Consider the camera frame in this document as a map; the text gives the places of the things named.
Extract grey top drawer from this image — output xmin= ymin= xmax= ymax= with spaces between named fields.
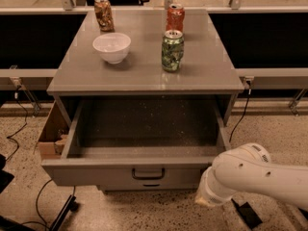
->
xmin=42 ymin=97 xmax=229 ymax=186

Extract grey drawer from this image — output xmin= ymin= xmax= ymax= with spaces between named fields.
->
xmin=97 ymin=184 xmax=197 ymax=192
xmin=42 ymin=97 xmax=229 ymax=186

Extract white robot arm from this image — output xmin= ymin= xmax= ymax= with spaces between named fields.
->
xmin=195 ymin=143 xmax=308 ymax=211

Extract grey drawer cabinet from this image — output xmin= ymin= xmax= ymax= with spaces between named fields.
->
xmin=46 ymin=7 xmax=244 ymax=193

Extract grey bottom drawer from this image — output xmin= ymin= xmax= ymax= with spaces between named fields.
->
xmin=97 ymin=184 xmax=197 ymax=192

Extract green soda can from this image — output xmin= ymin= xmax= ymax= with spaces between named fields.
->
xmin=161 ymin=30 xmax=184 ymax=72

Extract white bowl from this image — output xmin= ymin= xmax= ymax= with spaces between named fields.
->
xmin=92 ymin=33 xmax=131 ymax=64

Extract red soda can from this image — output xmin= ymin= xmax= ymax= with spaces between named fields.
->
xmin=166 ymin=3 xmax=185 ymax=32

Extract cardboard box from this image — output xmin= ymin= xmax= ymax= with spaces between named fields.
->
xmin=37 ymin=103 xmax=68 ymax=160

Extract brown soda can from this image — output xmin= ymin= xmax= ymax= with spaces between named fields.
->
xmin=94 ymin=0 xmax=114 ymax=32

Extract black metal leg left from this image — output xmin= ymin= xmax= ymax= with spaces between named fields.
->
xmin=50 ymin=194 xmax=79 ymax=231

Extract black power adapter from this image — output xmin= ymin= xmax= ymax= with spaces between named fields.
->
xmin=232 ymin=200 xmax=263 ymax=229

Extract black cable right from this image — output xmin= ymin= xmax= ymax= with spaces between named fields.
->
xmin=228 ymin=80 xmax=252 ymax=142

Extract black cable left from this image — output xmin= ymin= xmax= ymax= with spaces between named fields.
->
xmin=5 ymin=85 xmax=29 ymax=162

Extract black floor cable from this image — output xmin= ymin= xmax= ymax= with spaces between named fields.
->
xmin=18 ymin=178 xmax=77 ymax=231

